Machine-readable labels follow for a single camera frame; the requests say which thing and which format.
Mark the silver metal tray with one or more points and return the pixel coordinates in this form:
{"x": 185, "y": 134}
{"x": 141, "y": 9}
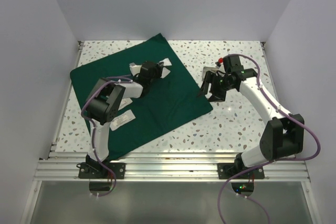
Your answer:
{"x": 210, "y": 69}

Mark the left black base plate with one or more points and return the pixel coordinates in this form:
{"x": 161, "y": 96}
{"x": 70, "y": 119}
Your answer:
{"x": 99, "y": 172}

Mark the green surgical cloth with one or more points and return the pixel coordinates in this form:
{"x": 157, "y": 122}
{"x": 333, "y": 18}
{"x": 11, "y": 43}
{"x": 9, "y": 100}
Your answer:
{"x": 170, "y": 103}

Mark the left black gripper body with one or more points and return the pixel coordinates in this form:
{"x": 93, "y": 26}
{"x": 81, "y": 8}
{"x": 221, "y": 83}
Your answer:
{"x": 157, "y": 73}

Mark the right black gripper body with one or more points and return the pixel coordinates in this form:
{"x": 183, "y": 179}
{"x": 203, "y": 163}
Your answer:
{"x": 220, "y": 83}

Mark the white gauze pad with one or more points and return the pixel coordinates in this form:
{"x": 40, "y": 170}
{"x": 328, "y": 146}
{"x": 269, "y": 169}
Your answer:
{"x": 165, "y": 62}
{"x": 165, "y": 72}

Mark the upper white sterile packet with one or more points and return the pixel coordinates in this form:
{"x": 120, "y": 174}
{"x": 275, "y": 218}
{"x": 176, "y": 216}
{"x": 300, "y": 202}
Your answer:
{"x": 125, "y": 102}

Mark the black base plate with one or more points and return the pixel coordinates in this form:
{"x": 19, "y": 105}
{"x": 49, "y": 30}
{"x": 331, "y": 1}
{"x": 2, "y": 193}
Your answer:
{"x": 99, "y": 172}
{"x": 252, "y": 171}

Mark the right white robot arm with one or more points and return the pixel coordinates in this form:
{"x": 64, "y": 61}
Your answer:
{"x": 283, "y": 133}

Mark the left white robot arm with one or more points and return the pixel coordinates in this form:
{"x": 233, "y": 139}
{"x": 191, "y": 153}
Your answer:
{"x": 103, "y": 103}

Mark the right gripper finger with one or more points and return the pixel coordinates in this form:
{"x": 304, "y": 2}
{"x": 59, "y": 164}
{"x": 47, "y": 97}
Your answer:
{"x": 208, "y": 78}
{"x": 219, "y": 96}

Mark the lower white sterile packet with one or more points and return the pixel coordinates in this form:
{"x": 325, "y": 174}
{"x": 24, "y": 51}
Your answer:
{"x": 121, "y": 120}

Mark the aluminium rail frame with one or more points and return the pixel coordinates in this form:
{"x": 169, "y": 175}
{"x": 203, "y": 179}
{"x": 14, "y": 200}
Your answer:
{"x": 173, "y": 179}

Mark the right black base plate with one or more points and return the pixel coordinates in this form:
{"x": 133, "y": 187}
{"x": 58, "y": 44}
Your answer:
{"x": 252, "y": 171}

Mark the white sterile packet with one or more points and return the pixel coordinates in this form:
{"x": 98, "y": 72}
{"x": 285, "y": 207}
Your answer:
{"x": 125, "y": 102}
{"x": 121, "y": 120}

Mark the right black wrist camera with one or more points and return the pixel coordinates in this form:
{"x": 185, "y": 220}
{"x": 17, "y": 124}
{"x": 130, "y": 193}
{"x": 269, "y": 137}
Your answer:
{"x": 232, "y": 63}

